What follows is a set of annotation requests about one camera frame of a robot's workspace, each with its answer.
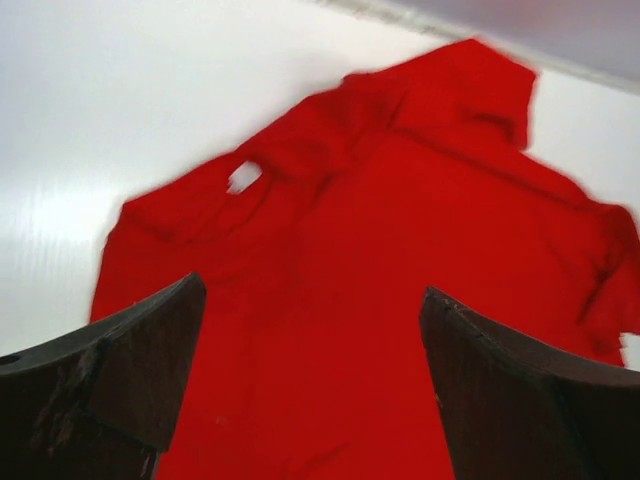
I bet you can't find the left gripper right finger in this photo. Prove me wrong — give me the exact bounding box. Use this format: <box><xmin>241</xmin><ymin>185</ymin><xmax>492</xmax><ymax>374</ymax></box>
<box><xmin>420</xmin><ymin>288</ymin><xmax>639</xmax><ymax>480</ymax></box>

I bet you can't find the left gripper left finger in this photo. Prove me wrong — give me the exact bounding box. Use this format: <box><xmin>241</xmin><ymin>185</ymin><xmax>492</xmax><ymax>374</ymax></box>
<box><xmin>1</xmin><ymin>273</ymin><xmax>206</xmax><ymax>479</ymax></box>

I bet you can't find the red t shirt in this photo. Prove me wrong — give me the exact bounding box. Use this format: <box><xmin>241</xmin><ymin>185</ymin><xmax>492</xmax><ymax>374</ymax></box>
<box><xmin>91</xmin><ymin>40</ymin><xmax>639</xmax><ymax>479</ymax></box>

